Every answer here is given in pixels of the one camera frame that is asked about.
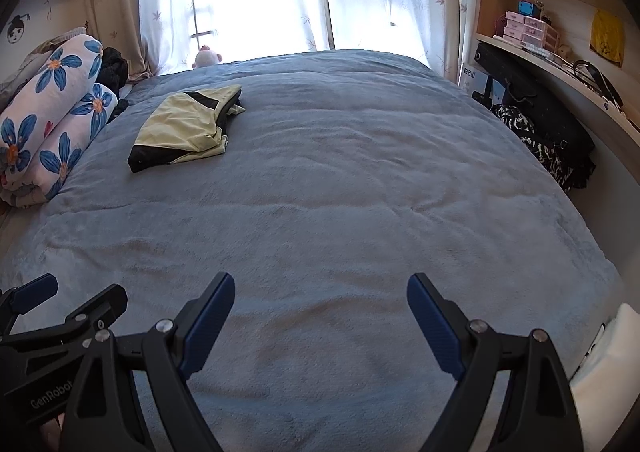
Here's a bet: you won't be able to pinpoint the pink plush toy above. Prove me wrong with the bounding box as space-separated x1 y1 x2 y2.
192 45 223 69

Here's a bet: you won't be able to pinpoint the black clothes pile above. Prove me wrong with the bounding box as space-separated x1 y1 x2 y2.
97 46 132 120

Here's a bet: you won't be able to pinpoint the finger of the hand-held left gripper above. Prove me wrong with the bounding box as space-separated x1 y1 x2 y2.
0 283 128 364
0 273 59 335

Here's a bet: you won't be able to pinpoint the black headphones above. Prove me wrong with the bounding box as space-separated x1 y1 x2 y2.
572 60 626 108

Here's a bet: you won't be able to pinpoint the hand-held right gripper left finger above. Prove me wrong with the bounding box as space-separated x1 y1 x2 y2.
62 272 236 452

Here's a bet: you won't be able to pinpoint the beige and black hooded jacket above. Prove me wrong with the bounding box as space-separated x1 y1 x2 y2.
127 85 247 174

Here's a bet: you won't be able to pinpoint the black bag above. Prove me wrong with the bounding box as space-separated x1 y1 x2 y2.
472 42 597 173

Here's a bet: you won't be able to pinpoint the pink storage drawer boxes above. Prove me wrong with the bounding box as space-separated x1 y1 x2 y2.
502 11 560 53

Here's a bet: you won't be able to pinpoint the white pillow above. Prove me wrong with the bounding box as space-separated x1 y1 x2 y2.
570 302 640 413

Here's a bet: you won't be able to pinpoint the yellow hanging cloth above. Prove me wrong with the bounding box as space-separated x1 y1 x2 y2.
590 8 626 68

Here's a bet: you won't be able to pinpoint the blue floral folded quilt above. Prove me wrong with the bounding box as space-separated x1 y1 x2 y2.
0 34 119 207

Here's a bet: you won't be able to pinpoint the grey-blue bed blanket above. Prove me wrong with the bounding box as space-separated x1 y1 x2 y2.
0 48 626 452

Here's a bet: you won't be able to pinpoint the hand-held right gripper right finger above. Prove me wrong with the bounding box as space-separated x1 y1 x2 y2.
406 272 585 452

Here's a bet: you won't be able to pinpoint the black and white patterned cloth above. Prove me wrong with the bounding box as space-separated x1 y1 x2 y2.
490 102 596 190

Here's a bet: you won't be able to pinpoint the cartoon face wall sticker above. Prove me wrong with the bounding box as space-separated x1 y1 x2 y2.
6 15 33 46

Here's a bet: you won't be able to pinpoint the thin grey pole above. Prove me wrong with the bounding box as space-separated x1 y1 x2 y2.
189 0 217 40

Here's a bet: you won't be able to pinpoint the white and blue cardboard box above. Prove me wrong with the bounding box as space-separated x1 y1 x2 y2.
459 63 508 108

